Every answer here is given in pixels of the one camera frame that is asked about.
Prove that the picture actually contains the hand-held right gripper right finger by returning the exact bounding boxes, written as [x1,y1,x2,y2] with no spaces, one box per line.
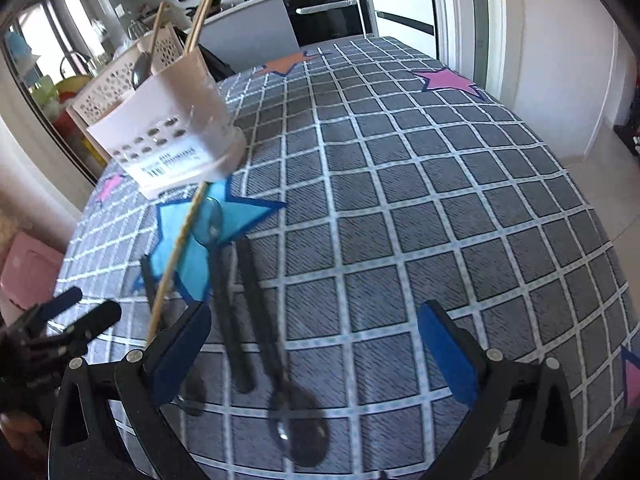
[417,301,581,480]

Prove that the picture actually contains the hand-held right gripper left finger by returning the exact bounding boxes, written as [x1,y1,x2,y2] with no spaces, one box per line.
[50,301,213,480]

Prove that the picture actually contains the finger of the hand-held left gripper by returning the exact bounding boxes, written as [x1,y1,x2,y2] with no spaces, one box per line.
[30,301,122,356]
[30,287,83,323]

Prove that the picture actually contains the patterned wooden chopstick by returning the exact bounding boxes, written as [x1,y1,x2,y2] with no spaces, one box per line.
[149,1,166,53]
[147,181,207,343]

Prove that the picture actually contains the white plastic utensil holder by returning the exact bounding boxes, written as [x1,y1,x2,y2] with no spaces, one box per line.
[86,45,248,200]

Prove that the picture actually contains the person's left hand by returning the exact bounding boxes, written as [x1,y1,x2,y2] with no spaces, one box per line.
[0,410,43,448]

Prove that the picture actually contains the pink folding stool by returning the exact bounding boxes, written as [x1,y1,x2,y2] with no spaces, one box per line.
[0,232,66,328]

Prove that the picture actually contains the grey checked star tablecloth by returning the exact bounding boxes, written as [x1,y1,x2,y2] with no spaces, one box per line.
[52,35,640,480]

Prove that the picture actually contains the red basin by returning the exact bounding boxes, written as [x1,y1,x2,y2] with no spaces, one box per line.
[52,107,81,136]

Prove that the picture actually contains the white flower-cutout storage cart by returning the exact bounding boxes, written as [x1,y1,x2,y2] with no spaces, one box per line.
[67,2,186,126]

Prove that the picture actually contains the kitchen faucet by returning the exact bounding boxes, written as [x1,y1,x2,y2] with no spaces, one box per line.
[60,52,93,78]

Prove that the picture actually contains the dark floor items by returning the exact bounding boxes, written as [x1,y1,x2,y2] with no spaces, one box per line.
[615,120,640,156]

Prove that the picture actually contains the white refrigerator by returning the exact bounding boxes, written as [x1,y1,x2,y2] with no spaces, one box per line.
[357,0,441,58]

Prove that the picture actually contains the black built-in oven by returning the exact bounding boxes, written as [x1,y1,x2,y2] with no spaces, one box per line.
[281,0,363,47]

